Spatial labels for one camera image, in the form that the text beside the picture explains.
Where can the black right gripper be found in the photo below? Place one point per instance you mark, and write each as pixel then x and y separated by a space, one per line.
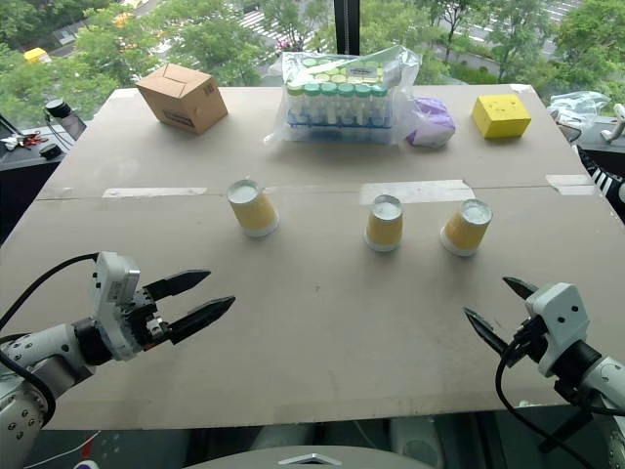
pixel 532 342

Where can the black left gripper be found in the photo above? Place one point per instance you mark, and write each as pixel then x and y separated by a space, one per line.
pixel 149 322

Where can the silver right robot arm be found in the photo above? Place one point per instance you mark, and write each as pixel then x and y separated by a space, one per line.
pixel 603 373

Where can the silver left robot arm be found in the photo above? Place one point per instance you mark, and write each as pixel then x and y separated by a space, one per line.
pixel 44 356

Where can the yellow paper cup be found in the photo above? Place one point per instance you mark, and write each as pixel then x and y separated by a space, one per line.
pixel 385 228
pixel 254 215
pixel 464 233

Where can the long white tape strip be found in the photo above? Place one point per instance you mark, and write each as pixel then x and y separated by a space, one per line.
pixel 154 192

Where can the short white tape strip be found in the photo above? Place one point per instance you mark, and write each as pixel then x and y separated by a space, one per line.
pixel 569 183

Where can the wide white tape strip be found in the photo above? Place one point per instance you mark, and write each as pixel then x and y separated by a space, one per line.
pixel 415 190

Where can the black white striped shoe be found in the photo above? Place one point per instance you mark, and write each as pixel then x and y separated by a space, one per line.
pixel 603 176

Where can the yellow foam block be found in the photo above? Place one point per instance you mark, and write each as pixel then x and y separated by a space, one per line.
pixel 500 115

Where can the grey robot torso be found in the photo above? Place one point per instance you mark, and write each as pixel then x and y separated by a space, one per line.
pixel 312 458

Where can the brown cardboard box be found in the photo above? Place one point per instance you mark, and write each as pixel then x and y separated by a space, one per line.
pixel 183 98

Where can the purple gloves bundle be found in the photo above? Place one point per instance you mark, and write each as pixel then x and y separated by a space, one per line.
pixel 432 119

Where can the small black round puck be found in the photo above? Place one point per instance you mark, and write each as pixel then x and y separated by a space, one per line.
pixel 49 150

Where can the black side table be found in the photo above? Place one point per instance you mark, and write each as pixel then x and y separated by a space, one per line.
pixel 19 181

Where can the crumpled clear plastic bag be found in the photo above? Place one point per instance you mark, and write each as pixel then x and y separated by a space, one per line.
pixel 578 107

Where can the white plastic figure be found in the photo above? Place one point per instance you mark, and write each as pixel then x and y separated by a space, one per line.
pixel 616 124

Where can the red small clip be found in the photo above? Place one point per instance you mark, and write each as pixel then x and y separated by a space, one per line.
pixel 33 140

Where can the black round cap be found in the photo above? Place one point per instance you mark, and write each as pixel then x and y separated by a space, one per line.
pixel 56 107

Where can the blue rack of green-capped tubes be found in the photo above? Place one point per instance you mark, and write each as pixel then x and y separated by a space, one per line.
pixel 337 110

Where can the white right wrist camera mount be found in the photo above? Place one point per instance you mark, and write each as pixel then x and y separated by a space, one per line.
pixel 561 308

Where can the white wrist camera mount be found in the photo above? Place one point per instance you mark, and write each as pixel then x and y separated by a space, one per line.
pixel 113 285
pixel 561 308

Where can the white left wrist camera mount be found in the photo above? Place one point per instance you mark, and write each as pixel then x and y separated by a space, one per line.
pixel 113 285

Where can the dark window frame post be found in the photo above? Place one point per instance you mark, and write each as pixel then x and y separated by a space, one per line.
pixel 347 27

